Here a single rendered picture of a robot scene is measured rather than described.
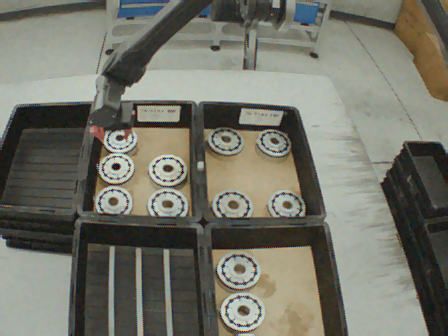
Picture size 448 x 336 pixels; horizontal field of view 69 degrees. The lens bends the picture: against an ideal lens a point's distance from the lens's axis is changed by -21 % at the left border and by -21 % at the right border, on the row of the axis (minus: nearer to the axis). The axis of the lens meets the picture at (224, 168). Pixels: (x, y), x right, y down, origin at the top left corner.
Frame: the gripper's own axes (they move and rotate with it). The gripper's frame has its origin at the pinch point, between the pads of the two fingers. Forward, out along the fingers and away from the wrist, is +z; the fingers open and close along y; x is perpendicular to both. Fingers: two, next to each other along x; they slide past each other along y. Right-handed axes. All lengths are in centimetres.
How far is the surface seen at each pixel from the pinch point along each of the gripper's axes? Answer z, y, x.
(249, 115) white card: 9.6, 36.5, 17.6
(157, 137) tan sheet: 14.7, 9.9, 13.4
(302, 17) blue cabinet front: 69, 107, 193
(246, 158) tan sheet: 15.6, 35.2, 6.4
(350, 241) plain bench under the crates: 30, 69, -15
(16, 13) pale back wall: 90, -159, 257
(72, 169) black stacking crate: 13.3, -15.1, 0.6
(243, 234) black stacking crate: 7.6, 30.8, -22.2
